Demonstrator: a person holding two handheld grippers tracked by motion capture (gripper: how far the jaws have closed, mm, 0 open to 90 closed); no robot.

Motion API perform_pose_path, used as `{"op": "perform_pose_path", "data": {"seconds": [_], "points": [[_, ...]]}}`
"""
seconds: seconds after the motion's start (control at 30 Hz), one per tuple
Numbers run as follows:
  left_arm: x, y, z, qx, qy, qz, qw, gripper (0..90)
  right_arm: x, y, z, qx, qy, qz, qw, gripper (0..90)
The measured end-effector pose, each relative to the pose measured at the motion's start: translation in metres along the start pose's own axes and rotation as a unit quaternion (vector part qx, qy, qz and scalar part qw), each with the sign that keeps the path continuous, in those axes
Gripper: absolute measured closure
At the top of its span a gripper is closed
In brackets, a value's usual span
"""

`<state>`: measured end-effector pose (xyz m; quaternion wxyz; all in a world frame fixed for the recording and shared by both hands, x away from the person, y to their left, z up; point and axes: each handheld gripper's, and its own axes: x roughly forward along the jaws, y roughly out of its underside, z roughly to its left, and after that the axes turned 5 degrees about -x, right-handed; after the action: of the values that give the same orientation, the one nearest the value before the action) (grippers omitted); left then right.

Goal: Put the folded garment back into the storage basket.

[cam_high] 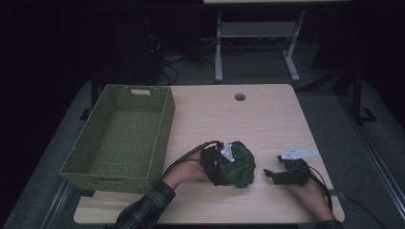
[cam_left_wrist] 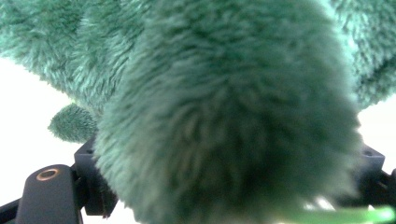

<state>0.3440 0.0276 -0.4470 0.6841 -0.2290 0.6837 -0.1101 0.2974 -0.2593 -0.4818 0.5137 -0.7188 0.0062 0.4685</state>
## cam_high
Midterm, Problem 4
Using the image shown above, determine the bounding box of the metal floor rail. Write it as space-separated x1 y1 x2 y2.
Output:
337 94 405 221
40 179 75 229

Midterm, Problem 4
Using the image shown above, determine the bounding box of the black frame post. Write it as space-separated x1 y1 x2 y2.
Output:
351 67 377 124

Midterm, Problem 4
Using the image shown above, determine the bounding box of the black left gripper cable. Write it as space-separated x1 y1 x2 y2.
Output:
161 140 223 179

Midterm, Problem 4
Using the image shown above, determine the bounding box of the person's right hand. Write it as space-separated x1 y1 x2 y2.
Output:
285 179 330 215

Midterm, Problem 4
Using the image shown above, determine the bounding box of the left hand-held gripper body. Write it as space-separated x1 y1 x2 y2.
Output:
199 141 237 187

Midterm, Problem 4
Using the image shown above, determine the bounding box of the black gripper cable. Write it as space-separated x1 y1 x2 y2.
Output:
161 140 223 179
305 165 334 212

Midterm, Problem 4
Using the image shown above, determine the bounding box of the green plush dinosaur costume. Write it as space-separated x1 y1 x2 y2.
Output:
223 140 257 189

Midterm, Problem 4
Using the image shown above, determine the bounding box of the black floor cable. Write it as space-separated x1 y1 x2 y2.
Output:
337 191 389 229

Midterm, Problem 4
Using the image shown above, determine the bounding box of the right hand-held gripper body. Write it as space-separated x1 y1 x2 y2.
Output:
276 146 318 186

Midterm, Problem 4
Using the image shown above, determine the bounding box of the grey metal stand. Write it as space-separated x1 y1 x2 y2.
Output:
214 9 307 84

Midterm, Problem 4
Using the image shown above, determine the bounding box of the green woven basket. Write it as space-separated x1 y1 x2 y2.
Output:
58 84 177 196

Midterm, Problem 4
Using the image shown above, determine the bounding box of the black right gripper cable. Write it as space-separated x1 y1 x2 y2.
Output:
305 165 334 212

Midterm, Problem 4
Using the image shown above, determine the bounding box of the person's left hand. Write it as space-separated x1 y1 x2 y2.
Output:
170 151 212 191

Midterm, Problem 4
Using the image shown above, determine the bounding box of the tangle of floor cables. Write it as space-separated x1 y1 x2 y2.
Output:
146 33 218 86

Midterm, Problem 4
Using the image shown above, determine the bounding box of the dark computer tower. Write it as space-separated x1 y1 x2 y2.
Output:
104 12 160 86

